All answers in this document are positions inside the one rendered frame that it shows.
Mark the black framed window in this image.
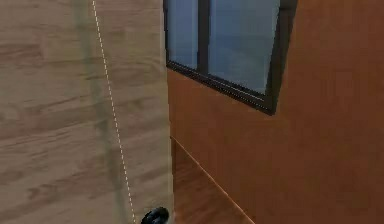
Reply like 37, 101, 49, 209
162, 0, 299, 116

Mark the black round door handle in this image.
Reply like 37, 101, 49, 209
140, 206, 170, 224

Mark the pale wooden room door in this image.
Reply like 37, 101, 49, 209
0, 0, 175, 224

